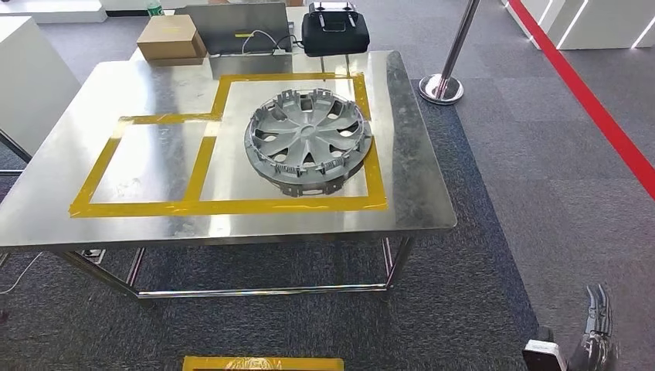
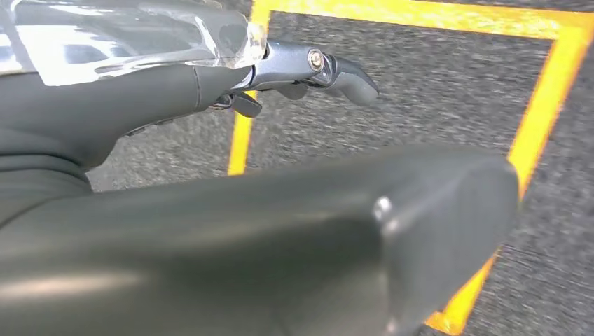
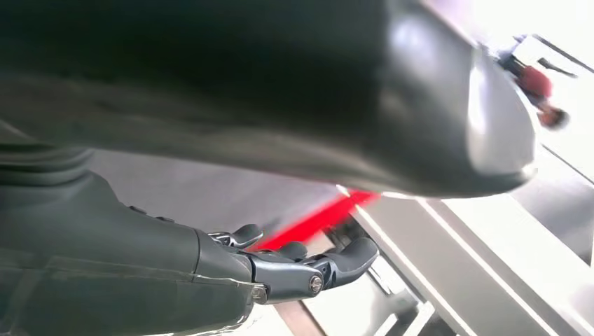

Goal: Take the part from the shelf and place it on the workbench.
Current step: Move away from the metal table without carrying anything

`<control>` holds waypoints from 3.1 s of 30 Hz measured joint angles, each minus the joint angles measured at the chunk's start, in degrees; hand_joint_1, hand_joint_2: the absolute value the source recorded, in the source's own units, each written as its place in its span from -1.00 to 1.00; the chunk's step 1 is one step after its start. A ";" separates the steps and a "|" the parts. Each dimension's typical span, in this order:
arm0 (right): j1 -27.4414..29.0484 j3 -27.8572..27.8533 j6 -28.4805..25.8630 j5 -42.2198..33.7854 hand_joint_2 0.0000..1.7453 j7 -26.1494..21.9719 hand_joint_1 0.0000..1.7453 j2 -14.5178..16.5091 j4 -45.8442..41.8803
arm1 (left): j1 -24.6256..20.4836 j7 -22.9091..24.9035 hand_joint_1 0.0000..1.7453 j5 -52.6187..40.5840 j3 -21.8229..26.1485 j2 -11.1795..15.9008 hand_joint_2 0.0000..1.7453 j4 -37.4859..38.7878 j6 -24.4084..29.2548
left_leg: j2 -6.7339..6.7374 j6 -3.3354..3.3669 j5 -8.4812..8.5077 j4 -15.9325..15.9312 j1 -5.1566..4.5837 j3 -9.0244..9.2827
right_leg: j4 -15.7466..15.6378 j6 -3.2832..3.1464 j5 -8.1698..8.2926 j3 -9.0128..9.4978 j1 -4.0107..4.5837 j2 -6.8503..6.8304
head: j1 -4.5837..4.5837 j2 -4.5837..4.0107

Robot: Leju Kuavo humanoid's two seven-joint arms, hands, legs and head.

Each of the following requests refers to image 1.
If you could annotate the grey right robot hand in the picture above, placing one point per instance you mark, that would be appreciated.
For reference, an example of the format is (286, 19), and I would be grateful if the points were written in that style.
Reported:
(596, 353)

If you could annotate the grey plastic hubcap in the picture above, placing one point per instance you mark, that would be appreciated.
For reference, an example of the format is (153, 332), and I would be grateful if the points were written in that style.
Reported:
(307, 130)

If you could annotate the yellow tape on workbench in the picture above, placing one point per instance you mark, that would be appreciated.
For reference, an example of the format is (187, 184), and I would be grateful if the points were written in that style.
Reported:
(204, 207)

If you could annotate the steel workbench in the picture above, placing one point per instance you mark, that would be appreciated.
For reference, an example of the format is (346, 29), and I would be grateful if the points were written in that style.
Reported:
(153, 158)

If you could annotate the red barrier belt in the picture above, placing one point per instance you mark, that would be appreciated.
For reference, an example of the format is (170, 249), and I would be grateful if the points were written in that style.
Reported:
(588, 100)

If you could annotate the chrome stanchion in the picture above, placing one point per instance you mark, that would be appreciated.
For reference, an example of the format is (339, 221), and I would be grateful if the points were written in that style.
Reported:
(440, 89)

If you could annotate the white lit blocks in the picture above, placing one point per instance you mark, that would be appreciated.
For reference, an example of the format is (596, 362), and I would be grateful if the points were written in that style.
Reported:
(604, 25)

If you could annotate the yellow floor tape square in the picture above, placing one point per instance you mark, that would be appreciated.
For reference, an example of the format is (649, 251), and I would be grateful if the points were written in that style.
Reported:
(256, 363)

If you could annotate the black carrying case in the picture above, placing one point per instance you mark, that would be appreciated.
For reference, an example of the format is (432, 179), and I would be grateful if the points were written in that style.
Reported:
(335, 38)

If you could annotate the remote controller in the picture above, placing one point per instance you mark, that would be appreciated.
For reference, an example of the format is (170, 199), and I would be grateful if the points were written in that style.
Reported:
(332, 6)

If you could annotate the grey laptop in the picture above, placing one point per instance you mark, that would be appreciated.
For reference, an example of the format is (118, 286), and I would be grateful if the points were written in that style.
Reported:
(230, 23)

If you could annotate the floor power outlet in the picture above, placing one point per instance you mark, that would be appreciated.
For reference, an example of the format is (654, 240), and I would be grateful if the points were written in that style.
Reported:
(93, 256)

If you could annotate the closed cardboard box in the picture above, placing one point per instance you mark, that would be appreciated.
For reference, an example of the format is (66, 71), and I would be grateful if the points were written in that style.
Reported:
(169, 38)

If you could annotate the green label bottle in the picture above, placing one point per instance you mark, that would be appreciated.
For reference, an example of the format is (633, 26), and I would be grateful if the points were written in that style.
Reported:
(154, 7)

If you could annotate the white cabinet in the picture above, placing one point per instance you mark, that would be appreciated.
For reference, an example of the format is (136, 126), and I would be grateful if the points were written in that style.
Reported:
(30, 77)

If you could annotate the white low bench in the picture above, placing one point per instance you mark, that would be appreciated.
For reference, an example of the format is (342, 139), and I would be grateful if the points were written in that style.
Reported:
(51, 10)

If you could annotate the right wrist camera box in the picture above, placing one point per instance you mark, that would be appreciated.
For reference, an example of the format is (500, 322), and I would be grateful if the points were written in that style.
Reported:
(542, 356)

